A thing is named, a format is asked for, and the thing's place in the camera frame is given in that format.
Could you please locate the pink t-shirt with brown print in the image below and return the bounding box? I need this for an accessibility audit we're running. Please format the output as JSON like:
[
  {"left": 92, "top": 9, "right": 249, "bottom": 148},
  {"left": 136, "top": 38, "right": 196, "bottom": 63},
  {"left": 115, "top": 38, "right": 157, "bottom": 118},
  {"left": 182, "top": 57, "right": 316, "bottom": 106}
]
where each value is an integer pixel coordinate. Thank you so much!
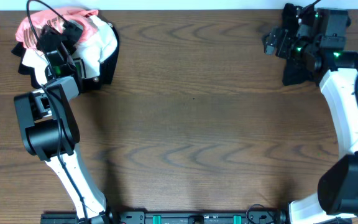
[{"left": 16, "top": 7, "right": 99, "bottom": 49}]

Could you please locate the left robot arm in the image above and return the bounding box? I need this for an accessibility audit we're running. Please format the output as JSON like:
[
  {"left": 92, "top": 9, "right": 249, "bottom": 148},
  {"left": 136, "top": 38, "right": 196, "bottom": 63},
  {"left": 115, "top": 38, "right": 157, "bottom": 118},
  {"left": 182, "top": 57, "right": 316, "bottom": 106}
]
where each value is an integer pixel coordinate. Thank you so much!
[{"left": 14, "top": 21, "right": 119, "bottom": 223}]

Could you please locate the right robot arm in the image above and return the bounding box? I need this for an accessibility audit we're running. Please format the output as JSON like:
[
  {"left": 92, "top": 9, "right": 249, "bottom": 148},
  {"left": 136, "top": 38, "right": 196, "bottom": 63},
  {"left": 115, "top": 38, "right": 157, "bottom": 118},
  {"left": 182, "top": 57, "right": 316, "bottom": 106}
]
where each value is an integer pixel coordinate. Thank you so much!
[{"left": 262, "top": 3, "right": 358, "bottom": 223}]

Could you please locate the black crumpled garment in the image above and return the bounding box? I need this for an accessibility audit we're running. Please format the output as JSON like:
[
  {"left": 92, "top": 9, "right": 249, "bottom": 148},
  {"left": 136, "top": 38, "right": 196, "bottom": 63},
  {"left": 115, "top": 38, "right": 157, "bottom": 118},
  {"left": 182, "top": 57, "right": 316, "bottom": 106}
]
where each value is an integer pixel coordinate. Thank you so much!
[{"left": 280, "top": 3, "right": 352, "bottom": 87}]

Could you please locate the black folded garment under white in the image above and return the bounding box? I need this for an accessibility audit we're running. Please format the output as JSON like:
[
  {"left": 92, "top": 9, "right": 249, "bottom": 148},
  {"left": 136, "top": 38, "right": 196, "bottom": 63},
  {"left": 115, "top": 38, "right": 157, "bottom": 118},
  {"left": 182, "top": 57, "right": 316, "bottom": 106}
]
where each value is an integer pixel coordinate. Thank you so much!
[{"left": 11, "top": 16, "right": 119, "bottom": 91}]

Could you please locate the white t-shirt with pixel camera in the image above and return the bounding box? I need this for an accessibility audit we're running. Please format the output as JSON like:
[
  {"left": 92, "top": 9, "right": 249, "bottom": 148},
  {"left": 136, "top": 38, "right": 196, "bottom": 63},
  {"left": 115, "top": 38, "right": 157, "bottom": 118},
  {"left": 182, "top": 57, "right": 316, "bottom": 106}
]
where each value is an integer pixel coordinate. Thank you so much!
[{"left": 12, "top": 14, "right": 119, "bottom": 91}]

